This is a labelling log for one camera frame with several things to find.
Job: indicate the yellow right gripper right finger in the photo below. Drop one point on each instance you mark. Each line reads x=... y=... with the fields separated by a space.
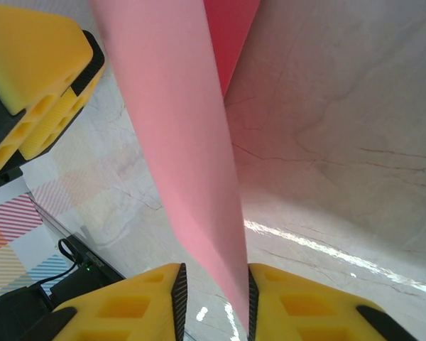
x=305 y=312

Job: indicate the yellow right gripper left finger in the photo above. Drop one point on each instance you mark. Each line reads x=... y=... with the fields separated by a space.
x=128 y=309

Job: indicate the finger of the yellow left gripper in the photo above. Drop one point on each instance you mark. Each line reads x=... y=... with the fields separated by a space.
x=62 y=122
x=35 y=53

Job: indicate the pink cloth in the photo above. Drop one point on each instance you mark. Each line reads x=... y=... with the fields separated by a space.
x=184 y=142

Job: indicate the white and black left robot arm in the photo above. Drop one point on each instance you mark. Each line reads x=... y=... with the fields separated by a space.
x=17 y=309

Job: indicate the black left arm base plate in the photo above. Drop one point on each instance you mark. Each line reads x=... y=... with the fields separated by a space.
x=92 y=284

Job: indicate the wide aluminium mounting rail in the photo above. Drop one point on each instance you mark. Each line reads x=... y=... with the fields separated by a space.
x=64 y=227

